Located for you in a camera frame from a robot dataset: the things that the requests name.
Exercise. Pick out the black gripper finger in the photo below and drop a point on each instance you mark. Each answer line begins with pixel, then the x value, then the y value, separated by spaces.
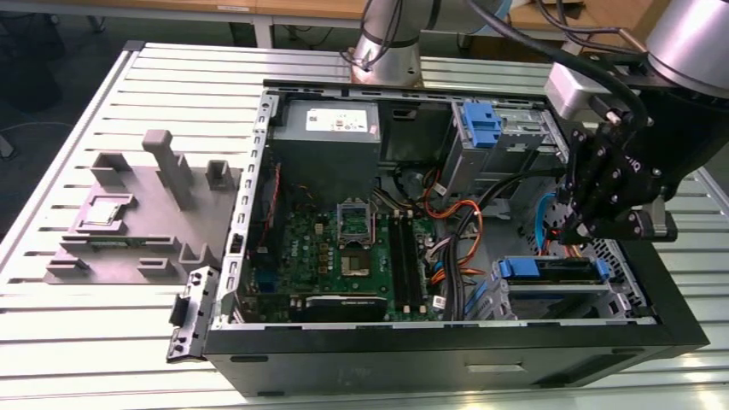
pixel 614 200
pixel 581 171

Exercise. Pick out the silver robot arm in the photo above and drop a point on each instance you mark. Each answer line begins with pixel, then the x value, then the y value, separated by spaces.
pixel 386 55

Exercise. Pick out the metal disk bay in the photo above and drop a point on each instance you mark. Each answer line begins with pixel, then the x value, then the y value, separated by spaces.
pixel 546 289

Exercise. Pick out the metal optical drive cage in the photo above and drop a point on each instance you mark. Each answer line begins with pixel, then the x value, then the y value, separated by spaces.
pixel 512 158

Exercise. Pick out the blue drive latch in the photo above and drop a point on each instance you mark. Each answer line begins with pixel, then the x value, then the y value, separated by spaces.
pixel 481 124

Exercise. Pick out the black RAM slot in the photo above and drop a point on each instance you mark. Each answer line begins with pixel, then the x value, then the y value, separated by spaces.
pixel 416 260
pixel 401 260

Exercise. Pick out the CPU socket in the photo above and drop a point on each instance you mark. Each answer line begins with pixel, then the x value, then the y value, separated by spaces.
pixel 357 264

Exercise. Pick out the grey power supply unit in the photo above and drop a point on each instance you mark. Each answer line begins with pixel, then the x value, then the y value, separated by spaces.
pixel 324 162

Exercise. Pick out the black PC case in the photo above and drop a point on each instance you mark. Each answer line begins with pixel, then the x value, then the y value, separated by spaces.
pixel 433 346

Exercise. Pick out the green motherboard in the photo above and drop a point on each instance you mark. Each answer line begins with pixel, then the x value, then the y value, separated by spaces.
pixel 301 256

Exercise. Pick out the black graphics card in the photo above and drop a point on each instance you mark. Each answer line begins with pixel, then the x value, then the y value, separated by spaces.
pixel 341 309

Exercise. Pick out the blue expansion slot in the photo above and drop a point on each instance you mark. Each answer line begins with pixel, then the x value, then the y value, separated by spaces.
pixel 266 282

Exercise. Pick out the grey parts rack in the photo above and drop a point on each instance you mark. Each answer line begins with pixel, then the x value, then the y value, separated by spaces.
pixel 153 230

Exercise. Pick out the green RAM stick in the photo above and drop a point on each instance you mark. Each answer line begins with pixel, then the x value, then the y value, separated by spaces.
pixel 122 243

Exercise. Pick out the silver CPU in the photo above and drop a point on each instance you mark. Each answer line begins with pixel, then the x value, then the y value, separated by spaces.
pixel 102 213

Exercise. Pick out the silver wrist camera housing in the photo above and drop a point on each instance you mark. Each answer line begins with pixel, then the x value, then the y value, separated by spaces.
pixel 574 91

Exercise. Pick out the wooden desk white frame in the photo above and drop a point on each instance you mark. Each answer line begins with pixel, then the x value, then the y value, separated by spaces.
pixel 318 7

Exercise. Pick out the grey hinged card bracket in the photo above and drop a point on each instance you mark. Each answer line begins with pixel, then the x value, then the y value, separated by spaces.
pixel 193 307

